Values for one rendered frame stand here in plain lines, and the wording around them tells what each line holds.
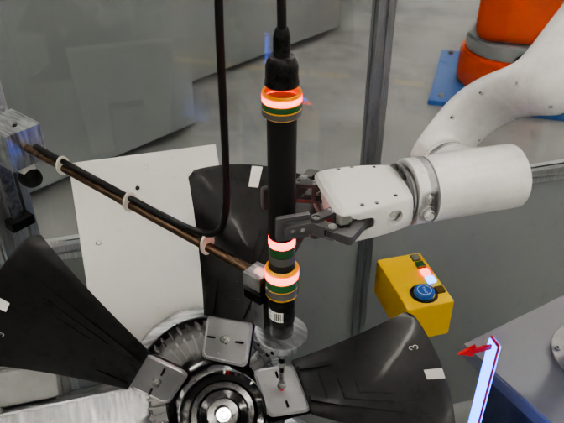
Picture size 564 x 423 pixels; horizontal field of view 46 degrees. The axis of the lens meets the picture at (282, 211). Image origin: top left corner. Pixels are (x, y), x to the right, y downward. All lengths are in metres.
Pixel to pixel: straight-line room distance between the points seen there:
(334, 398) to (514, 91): 0.49
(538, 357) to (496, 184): 0.65
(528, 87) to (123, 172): 0.69
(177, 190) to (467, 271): 1.11
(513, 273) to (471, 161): 1.36
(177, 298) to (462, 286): 1.13
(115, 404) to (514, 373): 0.75
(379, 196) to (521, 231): 1.32
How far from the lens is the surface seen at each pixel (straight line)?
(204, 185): 1.03
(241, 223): 0.98
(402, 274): 1.39
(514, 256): 2.14
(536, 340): 1.48
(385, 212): 0.79
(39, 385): 1.14
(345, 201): 0.78
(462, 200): 0.84
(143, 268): 1.20
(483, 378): 1.18
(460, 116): 0.93
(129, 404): 1.10
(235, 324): 0.98
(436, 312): 1.36
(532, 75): 0.86
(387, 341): 1.09
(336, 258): 1.83
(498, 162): 0.86
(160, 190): 1.21
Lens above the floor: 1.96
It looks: 35 degrees down
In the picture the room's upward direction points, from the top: straight up
